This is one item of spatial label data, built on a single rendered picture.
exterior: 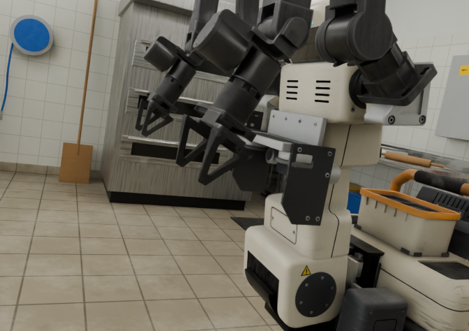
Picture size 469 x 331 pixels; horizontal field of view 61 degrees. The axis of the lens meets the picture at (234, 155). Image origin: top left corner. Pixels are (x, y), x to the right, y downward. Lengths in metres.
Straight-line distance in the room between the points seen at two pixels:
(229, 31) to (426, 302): 0.71
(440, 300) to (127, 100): 3.22
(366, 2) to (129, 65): 3.26
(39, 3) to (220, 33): 4.32
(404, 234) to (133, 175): 3.12
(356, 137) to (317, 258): 0.27
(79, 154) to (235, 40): 4.07
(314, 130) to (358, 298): 0.36
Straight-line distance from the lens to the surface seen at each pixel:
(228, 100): 0.57
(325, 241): 0.88
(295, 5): 0.61
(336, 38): 0.68
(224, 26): 0.57
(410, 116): 0.76
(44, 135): 4.82
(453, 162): 3.94
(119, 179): 3.89
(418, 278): 1.00
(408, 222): 1.07
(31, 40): 4.65
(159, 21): 3.88
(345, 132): 0.88
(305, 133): 0.85
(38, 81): 4.78
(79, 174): 4.59
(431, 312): 0.99
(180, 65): 1.00
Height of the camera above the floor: 1.09
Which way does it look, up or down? 7 degrees down
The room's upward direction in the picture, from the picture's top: 10 degrees clockwise
